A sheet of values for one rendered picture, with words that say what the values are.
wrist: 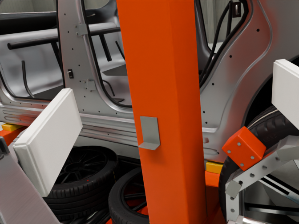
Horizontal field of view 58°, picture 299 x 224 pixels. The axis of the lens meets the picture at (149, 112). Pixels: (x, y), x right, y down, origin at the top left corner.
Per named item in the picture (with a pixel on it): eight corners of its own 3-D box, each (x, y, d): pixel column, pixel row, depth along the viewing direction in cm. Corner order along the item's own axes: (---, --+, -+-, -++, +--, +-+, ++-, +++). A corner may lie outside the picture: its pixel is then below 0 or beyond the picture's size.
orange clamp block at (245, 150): (267, 147, 78) (244, 125, 79) (262, 160, 72) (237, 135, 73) (249, 159, 82) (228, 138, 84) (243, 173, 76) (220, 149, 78)
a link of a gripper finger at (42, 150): (48, 198, 13) (33, 199, 13) (83, 126, 19) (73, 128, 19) (27, 143, 11) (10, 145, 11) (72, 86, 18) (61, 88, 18)
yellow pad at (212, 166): (240, 163, 143) (240, 154, 141) (233, 177, 132) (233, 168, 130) (215, 158, 150) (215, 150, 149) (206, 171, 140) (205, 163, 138)
